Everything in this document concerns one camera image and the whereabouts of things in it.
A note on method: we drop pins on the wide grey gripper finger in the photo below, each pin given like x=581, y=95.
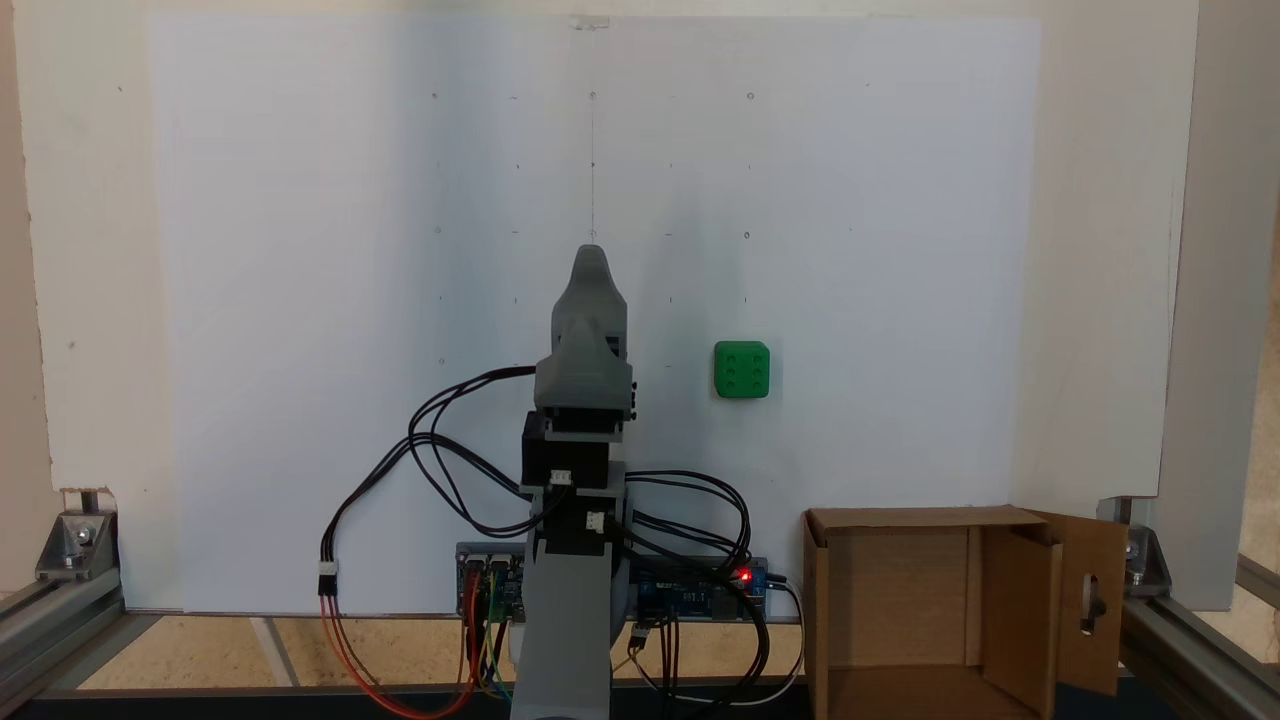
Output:
x=590, y=310

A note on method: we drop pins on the green die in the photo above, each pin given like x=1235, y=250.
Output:
x=742, y=370

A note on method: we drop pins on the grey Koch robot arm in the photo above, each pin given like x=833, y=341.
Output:
x=565, y=620

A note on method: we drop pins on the small circuit board with jumpers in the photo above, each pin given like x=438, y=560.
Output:
x=500, y=590

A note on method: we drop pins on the blue circuit board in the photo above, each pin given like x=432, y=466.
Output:
x=690, y=598

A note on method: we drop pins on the white paper sheet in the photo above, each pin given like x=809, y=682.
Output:
x=300, y=300

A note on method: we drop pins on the brown cardboard box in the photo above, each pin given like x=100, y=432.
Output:
x=900, y=590

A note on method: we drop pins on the metal corner bracket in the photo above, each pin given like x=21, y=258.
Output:
x=1148, y=565
x=80, y=545

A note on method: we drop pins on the aluminium frame post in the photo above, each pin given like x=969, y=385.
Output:
x=20, y=300
x=1220, y=300

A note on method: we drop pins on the aluminium frame rail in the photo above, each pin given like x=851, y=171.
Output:
x=1260, y=582
x=50, y=630
x=1190, y=660

